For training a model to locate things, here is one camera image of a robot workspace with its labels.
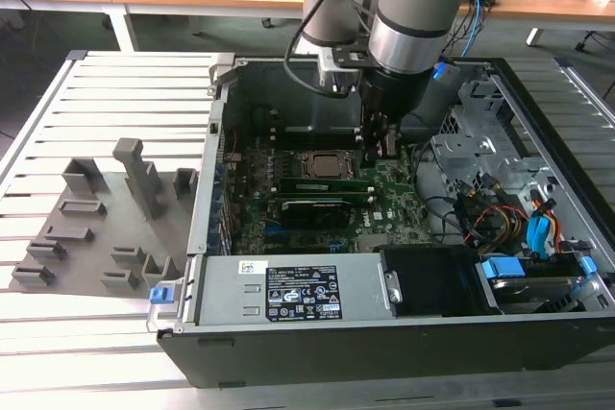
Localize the green motherboard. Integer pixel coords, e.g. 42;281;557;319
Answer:
220;126;433;257

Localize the blue flat cable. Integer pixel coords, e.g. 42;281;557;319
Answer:
525;214;554;263

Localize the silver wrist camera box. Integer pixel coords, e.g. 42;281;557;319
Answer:
316;47;367;95

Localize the grey parts rack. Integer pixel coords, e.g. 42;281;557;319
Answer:
9;137;201;296

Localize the black RAM slot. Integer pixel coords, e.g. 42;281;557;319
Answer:
271;142;362;151
271;132;362;139
271;137;362;145
271;125;362;134

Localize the black open PC case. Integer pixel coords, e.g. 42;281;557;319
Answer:
146;55;615;390

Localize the orange yellow wire bundle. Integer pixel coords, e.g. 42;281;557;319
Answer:
530;191;566;253

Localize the red yellow wire bundle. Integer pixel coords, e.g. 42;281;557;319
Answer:
468;203;528;251

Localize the black graphics card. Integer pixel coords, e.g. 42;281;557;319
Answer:
278;197;355;231

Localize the metal socket cover frame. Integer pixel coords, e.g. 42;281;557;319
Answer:
292;148;364;185

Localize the black camera cable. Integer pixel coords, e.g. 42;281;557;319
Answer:
283;0;366;94

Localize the hard disk in blue carrier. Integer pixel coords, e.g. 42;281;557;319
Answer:
480;255;597;318

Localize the silver CPU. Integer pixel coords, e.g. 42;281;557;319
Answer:
307;153;355;179

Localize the silver metal drive cage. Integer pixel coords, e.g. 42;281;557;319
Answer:
430;78;563;200

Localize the thin blue cable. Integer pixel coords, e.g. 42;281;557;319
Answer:
466;0;487;57

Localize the grey power supply with label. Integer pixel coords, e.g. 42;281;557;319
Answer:
184;255;400;329

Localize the silver wrist camera blue mark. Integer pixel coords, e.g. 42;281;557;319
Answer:
430;60;463;95

